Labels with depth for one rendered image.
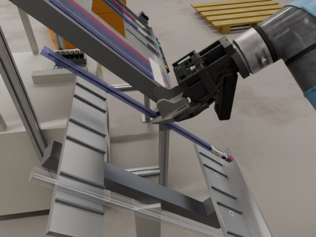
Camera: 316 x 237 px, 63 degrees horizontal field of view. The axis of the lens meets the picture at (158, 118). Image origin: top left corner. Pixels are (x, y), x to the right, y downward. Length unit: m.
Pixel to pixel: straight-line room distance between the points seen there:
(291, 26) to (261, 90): 2.00
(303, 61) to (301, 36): 0.04
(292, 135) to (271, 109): 0.31
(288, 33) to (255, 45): 0.05
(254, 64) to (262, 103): 1.84
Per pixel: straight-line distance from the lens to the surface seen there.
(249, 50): 0.49
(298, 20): 0.50
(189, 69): 0.48
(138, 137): 1.87
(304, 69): 0.50
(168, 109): 0.51
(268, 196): 1.69
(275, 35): 0.49
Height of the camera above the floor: 1.32
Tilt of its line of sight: 41 degrees down
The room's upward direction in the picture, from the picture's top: straight up
